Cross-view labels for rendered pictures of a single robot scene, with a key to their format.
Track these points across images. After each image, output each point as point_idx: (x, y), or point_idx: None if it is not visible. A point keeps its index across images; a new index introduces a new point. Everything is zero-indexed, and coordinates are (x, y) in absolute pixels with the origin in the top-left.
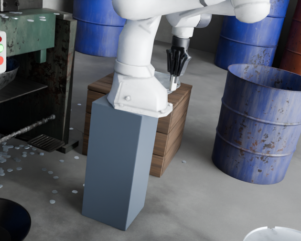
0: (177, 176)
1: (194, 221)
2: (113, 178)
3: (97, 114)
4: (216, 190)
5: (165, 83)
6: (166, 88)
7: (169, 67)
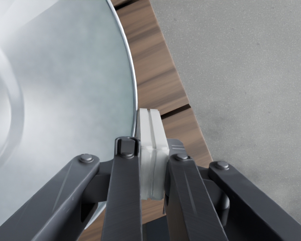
0: (196, 64)
1: None
2: None
3: None
4: (286, 33)
5: (23, 60)
6: (101, 132)
7: (83, 223)
